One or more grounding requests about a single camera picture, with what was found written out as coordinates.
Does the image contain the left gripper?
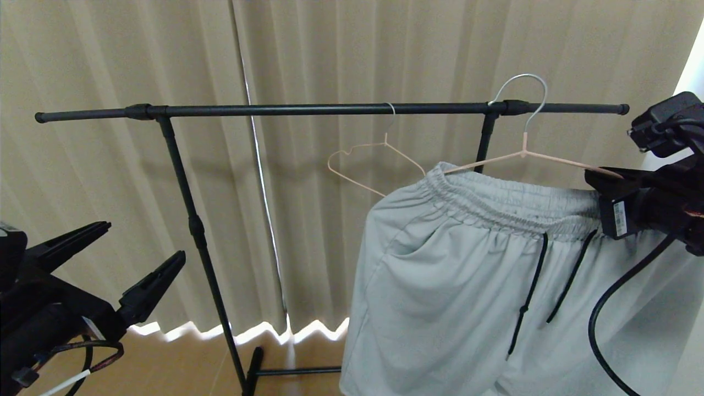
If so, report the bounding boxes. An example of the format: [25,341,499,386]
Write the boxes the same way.
[0,222,187,381]

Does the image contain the pale grey shorts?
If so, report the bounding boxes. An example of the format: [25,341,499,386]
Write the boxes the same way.
[339,161,704,396]

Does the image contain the black cable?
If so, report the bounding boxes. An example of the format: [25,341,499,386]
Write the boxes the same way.
[65,334,95,396]
[587,233,680,396]

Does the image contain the black clothes rack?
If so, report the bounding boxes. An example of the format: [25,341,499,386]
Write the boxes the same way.
[34,100,631,396]

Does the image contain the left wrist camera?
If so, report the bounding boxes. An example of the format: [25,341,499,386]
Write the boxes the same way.
[0,222,28,292]

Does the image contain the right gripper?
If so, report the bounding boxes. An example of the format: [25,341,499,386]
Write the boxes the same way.
[598,184,704,257]

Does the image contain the pink clothes hanger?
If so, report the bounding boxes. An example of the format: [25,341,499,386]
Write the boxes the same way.
[327,102,427,199]
[443,73,625,180]

